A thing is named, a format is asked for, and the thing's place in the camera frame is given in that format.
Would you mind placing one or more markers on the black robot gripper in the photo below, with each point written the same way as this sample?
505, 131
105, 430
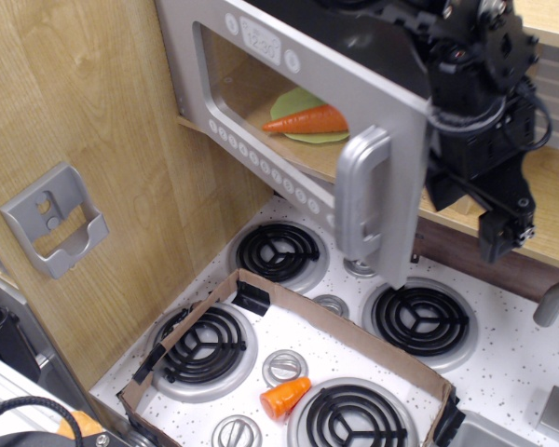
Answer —
488, 166

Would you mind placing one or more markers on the silver toy microwave door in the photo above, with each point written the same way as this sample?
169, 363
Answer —
230, 59

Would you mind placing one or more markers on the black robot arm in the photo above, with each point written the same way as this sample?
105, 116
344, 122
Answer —
471, 59

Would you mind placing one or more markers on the orange toy carrot in microwave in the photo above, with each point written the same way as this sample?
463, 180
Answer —
320, 119

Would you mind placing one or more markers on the back right black burner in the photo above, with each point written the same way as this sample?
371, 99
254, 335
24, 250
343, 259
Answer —
425, 318

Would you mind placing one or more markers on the black burner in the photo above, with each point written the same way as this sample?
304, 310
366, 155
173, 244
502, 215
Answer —
350, 412
425, 318
283, 252
212, 358

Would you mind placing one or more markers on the grey stove knob back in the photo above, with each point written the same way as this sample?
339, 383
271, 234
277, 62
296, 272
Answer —
358, 268

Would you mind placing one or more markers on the grey stove knob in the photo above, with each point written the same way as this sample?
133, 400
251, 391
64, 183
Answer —
236, 431
358, 268
334, 304
283, 366

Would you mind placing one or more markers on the grey stove knob middle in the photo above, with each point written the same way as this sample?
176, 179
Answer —
334, 304

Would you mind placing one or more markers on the back left black burner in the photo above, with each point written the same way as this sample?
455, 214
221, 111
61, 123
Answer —
283, 252

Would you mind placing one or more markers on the green toy plate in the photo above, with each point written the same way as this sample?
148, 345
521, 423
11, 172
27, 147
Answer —
298, 100

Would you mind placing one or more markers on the silver toy sink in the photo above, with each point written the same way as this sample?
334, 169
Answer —
542, 429

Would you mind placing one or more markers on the grey stove knob front centre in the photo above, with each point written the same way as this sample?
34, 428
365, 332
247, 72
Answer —
283, 366

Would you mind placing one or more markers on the front right black burner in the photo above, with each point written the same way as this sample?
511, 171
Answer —
350, 412

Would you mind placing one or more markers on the brown cardboard tray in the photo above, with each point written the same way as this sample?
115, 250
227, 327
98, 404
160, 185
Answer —
333, 347

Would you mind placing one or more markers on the orange carrot piece on stove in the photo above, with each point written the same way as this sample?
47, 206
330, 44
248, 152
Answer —
281, 399

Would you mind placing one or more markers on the front left black burner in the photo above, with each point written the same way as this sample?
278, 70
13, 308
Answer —
212, 358

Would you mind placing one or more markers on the grey wall phone holder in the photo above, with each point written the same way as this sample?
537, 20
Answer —
46, 204

